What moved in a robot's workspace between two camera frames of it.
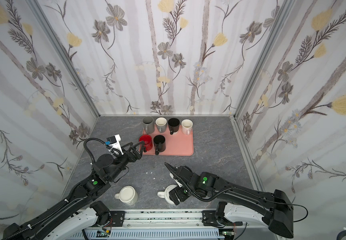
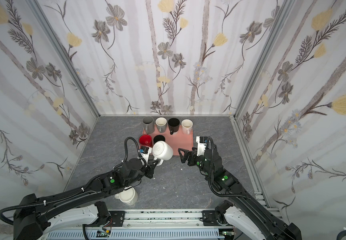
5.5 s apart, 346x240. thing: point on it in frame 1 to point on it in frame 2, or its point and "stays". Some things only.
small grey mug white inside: [161, 123] stays
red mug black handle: [148, 140] stays
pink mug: [187, 126] stays
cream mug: [128, 195] stays
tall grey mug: [148, 124] stays
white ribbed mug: [165, 194] to [162, 151]
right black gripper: [180, 176] to [193, 157]
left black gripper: [135, 156] to [150, 169]
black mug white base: [174, 125] stays
